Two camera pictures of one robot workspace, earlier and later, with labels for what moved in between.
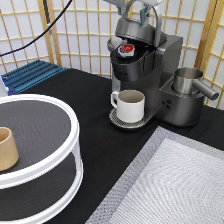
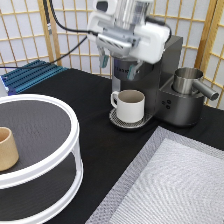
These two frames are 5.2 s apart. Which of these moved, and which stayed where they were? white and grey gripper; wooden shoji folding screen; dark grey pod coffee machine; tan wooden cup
Moved: white and grey gripper
Stayed: dark grey pod coffee machine; wooden shoji folding screen; tan wooden cup
